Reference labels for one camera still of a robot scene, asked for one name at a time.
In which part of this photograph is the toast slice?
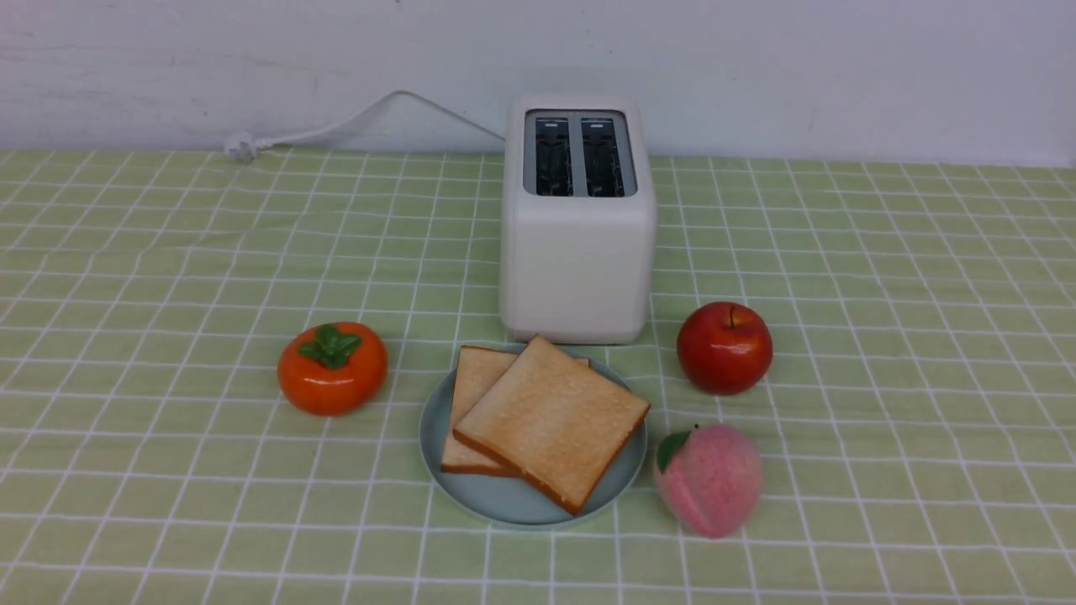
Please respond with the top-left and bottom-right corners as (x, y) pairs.
(452, 334), (651, 517)
(440, 344), (591, 478)

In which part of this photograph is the white toaster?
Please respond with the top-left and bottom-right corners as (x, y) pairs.
(498, 93), (657, 344)

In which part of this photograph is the red apple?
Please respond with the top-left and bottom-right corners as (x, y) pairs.
(676, 300), (773, 396)

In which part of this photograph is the light blue plate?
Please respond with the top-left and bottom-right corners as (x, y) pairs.
(419, 344), (648, 529)

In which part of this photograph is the orange persimmon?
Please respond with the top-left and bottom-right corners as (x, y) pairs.
(277, 322), (390, 417)

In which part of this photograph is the pink peach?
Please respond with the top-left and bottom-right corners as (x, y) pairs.
(653, 423), (764, 539)

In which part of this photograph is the white toaster power cord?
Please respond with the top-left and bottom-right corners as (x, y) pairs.
(224, 89), (507, 163)

